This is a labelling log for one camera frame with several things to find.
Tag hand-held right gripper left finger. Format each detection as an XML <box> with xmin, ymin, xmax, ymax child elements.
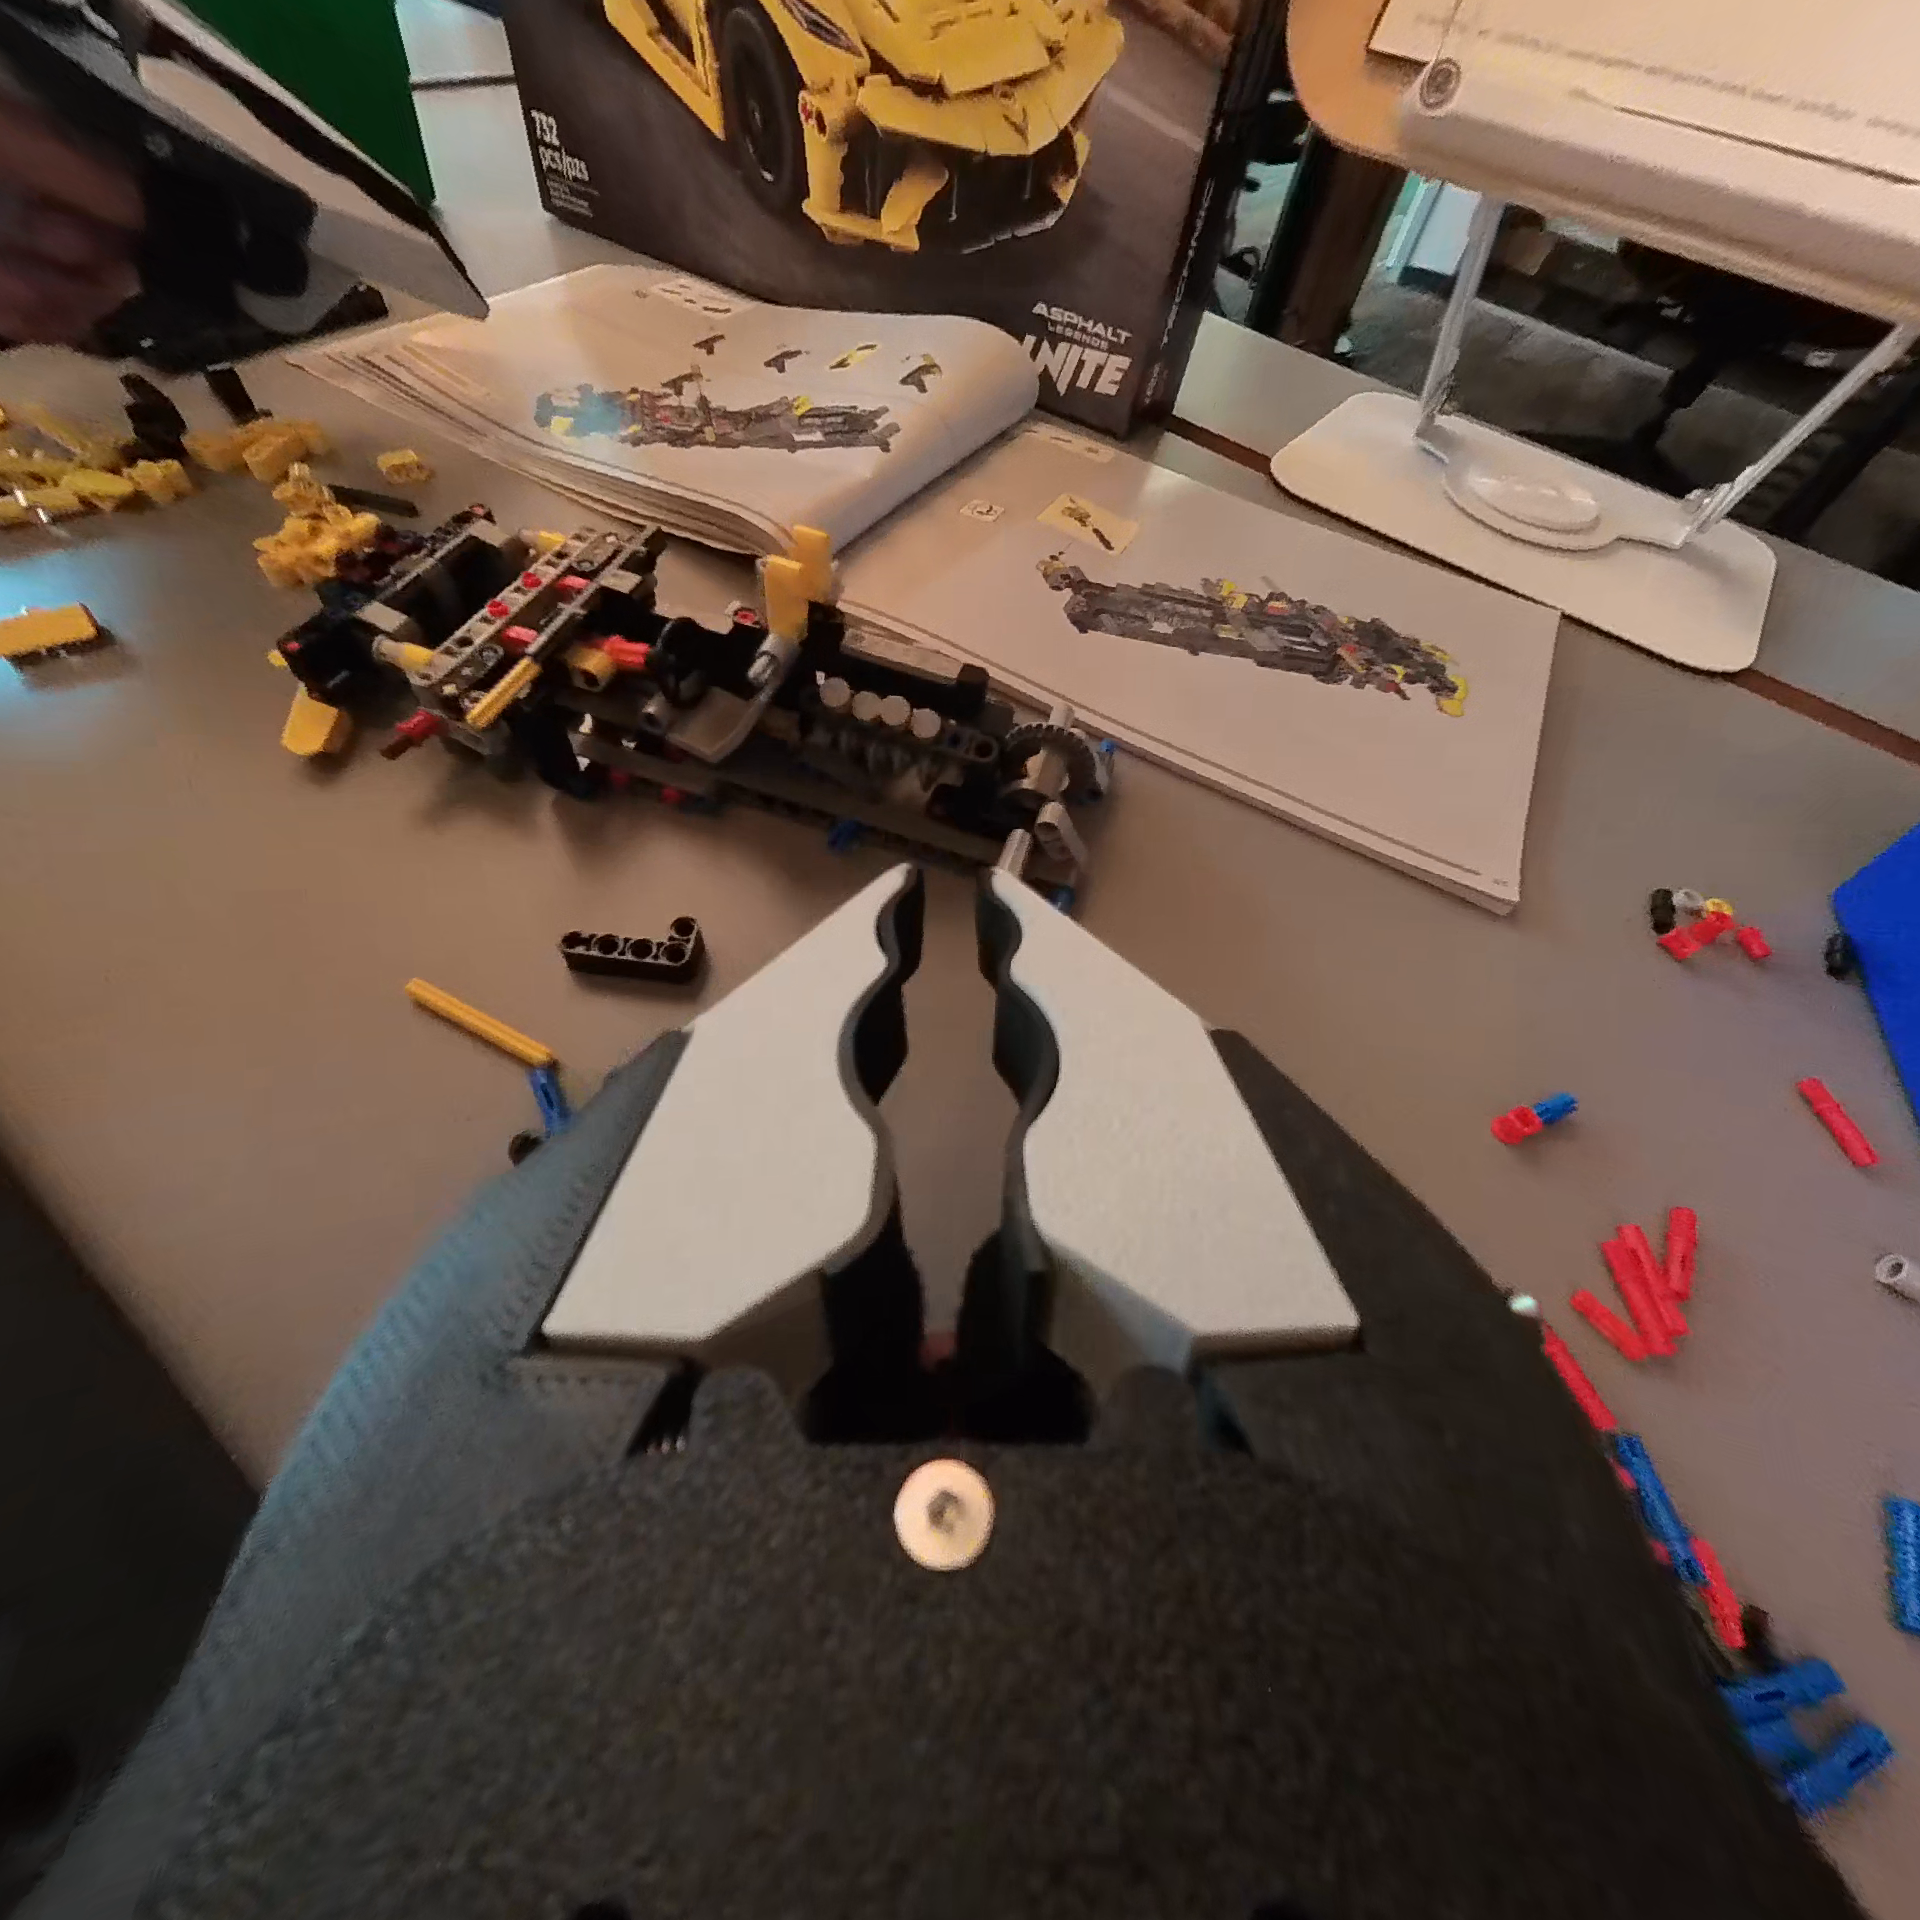
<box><xmin>540</xmin><ymin>862</ymin><xmax>934</xmax><ymax>1421</ymax></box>

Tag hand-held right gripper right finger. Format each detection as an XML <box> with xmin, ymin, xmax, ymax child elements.
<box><xmin>965</xmin><ymin>870</ymin><xmax>1364</xmax><ymax>1421</ymax></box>

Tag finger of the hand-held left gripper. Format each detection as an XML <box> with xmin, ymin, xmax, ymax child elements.
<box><xmin>141</xmin><ymin>0</ymin><xmax>453</xmax><ymax>255</ymax></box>
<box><xmin>141</xmin><ymin>67</ymin><xmax>492</xmax><ymax>320</ymax></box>

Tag black angled lego beam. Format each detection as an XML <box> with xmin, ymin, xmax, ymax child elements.
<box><xmin>563</xmin><ymin>919</ymin><xmax>705</xmax><ymax>984</ymax></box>

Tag pile of yellow lego parts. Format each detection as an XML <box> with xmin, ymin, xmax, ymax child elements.
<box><xmin>0</xmin><ymin>397</ymin><xmax>437</xmax><ymax>589</ymax></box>

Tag pile of red blue lego pins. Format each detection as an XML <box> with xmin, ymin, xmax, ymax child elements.
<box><xmin>1487</xmin><ymin>1092</ymin><xmax>1920</xmax><ymax>1824</ymax></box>

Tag lego car model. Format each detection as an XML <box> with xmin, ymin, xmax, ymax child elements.
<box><xmin>271</xmin><ymin>502</ymin><xmax>1119</xmax><ymax>910</ymax></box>

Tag black lego beam yellow axle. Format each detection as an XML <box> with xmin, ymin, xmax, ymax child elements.
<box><xmin>461</xmin><ymin>528</ymin><xmax>669</xmax><ymax>736</ymax></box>

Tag printed lego set box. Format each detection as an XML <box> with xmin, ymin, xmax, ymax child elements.
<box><xmin>502</xmin><ymin>0</ymin><xmax>1291</xmax><ymax>437</ymax></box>

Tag lego instruction booklet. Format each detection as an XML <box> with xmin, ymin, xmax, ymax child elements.
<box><xmin>285</xmin><ymin>265</ymin><xmax>1561</xmax><ymax>913</ymax></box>

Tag cluster of mixed lego bushes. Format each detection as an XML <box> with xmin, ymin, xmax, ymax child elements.
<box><xmin>1649</xmin><ymin>884</ymin><xmax>1772</xmax><ymax>963</ymax></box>

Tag long red lego pin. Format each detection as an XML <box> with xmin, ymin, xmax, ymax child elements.
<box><xmin>1796</xmin><ymin>1077</ymin><xmax>1880</xmax><ymax>1168</ymax></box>

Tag person's left hand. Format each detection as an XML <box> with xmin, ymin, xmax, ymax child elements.
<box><xmin>0</xmin><ymin>78</ymin><xmax>152</xmax><ymax>349</ymax></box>

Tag green box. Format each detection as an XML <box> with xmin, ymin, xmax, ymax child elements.
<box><xmin>180</xmin><ymin>0</ymin><xmax>437</xmax><ymax>204</ymax></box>

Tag blue plastic bin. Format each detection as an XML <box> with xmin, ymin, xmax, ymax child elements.
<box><xmin>1832</xmin><ymin>822</ymin><xmax>1920</xmax><ymax>1119</ymax></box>

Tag white folding stand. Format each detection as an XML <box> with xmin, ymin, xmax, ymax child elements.
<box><xmin>1270</xmin><ymin>193</ymin><xmax>1920</xmax><ymax>675</ymax></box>

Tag printed instruction sheet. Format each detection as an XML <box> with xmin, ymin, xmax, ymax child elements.
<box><xmin>1371</xmin><ymin>0</ymin><xmax>1920</xmax><ymax>189</ymax></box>

